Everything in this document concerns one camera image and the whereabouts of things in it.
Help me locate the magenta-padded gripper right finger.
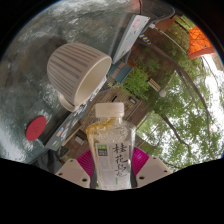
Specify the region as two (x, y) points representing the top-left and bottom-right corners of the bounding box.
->
(131, 146), (174, 189)

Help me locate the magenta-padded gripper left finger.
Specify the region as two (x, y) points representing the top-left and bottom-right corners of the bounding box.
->
(54, 148), (96, 189)

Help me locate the clear white-capped drink bottle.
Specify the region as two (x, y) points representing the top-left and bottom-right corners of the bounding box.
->
(85, 101), (137, 191)

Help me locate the black laptop with stickers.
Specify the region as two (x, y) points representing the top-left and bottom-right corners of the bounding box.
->
(44, 103), (89, 151)

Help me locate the flat round red coaster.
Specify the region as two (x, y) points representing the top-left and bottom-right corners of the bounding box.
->
(25, 115), (48, 142)

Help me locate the green plant in teal pot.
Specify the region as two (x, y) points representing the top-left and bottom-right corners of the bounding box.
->
(109, 61), (151, 101)

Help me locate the cream ribbed ceramic cup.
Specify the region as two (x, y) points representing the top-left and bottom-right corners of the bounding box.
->
(46, 42), (113, 113)

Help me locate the blue yellow striped bollard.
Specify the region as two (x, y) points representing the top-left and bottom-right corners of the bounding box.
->
(139, 32), (152, 45)

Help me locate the orange canopy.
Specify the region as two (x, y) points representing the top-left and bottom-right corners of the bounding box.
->
(187, 25), (218, 60)

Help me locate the silver laptop with stickers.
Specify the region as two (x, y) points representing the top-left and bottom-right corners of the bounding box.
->
(111, 14), (152, 65)

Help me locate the grey wicker chair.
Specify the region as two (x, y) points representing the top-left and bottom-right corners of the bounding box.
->
(139, 0), (176, 26)

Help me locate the globe-topped lamp post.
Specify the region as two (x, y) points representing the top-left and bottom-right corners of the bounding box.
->
(146, 77), (167, 98)

